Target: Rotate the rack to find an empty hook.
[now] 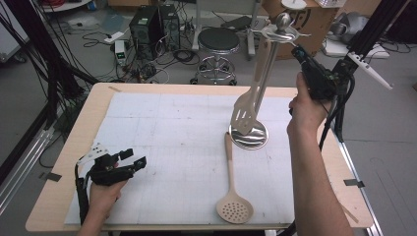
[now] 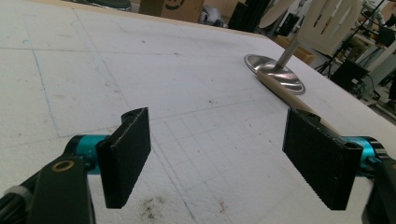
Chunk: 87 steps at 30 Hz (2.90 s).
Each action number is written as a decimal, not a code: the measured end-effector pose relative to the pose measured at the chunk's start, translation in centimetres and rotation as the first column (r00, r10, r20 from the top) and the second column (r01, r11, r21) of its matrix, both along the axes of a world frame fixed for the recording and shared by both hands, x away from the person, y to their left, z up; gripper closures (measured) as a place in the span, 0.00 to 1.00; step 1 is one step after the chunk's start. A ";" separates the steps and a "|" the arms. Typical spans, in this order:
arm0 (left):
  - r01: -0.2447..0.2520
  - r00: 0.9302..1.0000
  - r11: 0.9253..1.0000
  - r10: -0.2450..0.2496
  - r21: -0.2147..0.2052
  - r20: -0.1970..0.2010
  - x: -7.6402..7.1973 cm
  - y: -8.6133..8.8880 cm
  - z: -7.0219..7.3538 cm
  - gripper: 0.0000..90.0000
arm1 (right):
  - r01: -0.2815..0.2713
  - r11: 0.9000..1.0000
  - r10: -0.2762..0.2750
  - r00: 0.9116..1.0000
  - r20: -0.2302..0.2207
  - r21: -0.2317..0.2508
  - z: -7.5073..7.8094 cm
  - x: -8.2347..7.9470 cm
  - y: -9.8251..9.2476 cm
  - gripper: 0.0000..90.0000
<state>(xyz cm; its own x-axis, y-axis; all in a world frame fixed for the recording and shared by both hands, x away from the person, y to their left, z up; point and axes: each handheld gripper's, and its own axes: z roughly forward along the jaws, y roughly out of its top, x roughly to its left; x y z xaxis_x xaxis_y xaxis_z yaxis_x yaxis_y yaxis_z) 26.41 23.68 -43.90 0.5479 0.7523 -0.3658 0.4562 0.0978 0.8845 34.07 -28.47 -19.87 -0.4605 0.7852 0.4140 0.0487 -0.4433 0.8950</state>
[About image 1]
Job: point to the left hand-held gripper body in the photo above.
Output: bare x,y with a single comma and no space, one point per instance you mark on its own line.
105,173

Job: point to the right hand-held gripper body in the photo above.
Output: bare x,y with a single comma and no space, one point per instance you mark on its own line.
323,83

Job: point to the metal utensil stand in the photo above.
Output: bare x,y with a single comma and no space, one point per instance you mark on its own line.
254,139

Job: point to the slotted beige spatula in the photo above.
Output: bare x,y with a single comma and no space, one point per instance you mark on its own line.
242,128

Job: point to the person's left hand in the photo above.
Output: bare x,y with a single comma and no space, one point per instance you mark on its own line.
102,198

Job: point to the person's right hand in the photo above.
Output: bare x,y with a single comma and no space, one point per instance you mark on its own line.
306,116

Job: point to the white flat panel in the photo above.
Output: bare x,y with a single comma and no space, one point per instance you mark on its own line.
337,49

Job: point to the cardboard box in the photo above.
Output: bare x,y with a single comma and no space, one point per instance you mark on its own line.
318,19

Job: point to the white foam mat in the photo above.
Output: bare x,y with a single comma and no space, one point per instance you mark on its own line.
164,131

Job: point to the wooden table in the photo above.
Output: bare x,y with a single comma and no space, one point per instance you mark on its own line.
75,141

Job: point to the white round disc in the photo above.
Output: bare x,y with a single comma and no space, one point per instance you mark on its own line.
293,4

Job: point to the black tape strip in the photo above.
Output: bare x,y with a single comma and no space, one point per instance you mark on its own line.
52,177
354,183

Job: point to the grey plastic shell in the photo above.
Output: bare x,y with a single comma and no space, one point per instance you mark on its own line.
350,26

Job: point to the black flat device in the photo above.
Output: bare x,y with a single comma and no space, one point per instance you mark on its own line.
236,23

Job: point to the black round stool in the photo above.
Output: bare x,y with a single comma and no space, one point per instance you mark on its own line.
218,39

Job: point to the white device with green display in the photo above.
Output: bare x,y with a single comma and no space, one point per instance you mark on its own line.
120,50

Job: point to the perforated beige skimmer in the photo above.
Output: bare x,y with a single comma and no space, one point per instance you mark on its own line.
234,209

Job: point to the white power strip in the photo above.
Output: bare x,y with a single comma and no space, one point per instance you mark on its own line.
114,37

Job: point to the large black computer tower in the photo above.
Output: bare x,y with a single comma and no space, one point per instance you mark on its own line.
144,31

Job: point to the slim black computer tower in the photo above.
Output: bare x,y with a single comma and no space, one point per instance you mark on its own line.
170,26

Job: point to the brown tape strip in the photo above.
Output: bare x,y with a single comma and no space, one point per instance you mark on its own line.
350,214

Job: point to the black metal frame post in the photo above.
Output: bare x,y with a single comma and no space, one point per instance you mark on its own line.
49,65
370,32

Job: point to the aluminium rail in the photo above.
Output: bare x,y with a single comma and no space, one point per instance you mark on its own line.
360,183
23,170

